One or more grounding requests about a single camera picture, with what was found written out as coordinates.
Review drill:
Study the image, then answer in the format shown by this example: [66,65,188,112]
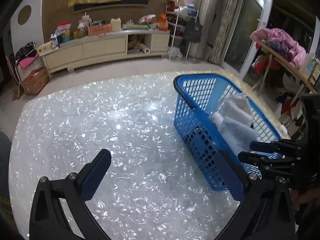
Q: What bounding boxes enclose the black shopping bag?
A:
[184,18,203,43]

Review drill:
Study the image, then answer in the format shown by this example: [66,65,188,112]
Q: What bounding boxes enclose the paper roll in cabinet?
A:
[139,43,151,54]

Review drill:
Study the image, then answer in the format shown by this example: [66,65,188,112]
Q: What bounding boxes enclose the silver standing air conditioner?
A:
[189,0,218,59]

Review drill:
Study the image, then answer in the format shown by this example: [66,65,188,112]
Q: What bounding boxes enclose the wooden side table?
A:
[249,36,317,114]

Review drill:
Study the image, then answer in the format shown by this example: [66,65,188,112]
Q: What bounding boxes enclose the white quilted cloth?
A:
[220,93,253,127]

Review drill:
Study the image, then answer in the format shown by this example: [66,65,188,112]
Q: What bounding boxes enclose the pink clothes pile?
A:
[250,28,306,69]

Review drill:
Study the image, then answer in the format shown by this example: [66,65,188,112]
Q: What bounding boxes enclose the orange bag on cabinet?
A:
[157,13,168,31]

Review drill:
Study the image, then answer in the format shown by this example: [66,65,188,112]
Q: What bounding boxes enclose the pink folder on chair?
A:
[18,55,39,69]

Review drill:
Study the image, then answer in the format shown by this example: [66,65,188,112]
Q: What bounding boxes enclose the cardboard box on floor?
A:
[22,67,50,95]

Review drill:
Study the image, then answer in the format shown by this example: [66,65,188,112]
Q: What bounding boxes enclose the pink box on cabinet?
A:
[88,24,111,36]

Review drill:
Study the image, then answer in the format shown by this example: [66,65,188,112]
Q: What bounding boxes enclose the white jug container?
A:
[110,18,121,31]

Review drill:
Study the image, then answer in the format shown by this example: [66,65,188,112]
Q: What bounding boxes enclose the patterned curtain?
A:
[208,0,239,64]

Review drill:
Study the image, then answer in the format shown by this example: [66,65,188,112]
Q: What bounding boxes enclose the white wire shelf rack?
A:
[165,0,199,59]

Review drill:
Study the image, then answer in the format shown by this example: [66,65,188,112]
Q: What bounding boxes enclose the blue plastic basket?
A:
[174,70,289,191]

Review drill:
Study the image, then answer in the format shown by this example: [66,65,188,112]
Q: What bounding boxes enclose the light blue cloth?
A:
[209,112,258,156]

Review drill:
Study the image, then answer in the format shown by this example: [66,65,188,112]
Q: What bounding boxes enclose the cream tv cabinet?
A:
[39,29,170,74]

